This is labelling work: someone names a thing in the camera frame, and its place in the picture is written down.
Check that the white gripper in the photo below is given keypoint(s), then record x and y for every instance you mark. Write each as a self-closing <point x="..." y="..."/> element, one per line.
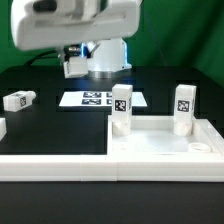
<point x="39" y="24"/>

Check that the white square tabletop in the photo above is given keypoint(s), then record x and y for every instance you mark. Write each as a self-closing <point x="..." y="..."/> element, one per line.
<point x="153" y="135"/>

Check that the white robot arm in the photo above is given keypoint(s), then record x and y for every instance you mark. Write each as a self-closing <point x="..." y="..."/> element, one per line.
<point x="104" y="57"/>

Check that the white fiducial marker sheet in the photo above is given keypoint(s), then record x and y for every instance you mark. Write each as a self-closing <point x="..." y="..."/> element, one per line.
<point x="96" y="98"/>

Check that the white obstacle left bar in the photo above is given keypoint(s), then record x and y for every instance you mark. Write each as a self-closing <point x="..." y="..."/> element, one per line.
<point x="3" y="129"/>

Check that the white obstacle bar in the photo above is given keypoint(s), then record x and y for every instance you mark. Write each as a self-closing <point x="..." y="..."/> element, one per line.
<point x="215" y="137"/>
<point x="102" y="168"/>
<point x="3" y="129"/>

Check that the white obstacle front bar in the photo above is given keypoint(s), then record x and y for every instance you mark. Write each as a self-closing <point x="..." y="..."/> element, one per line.
<point x="102" y="168"/>

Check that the white obstacle right bar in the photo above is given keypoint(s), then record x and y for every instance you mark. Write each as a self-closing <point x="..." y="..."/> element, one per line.
<point x="215" y="137"/>

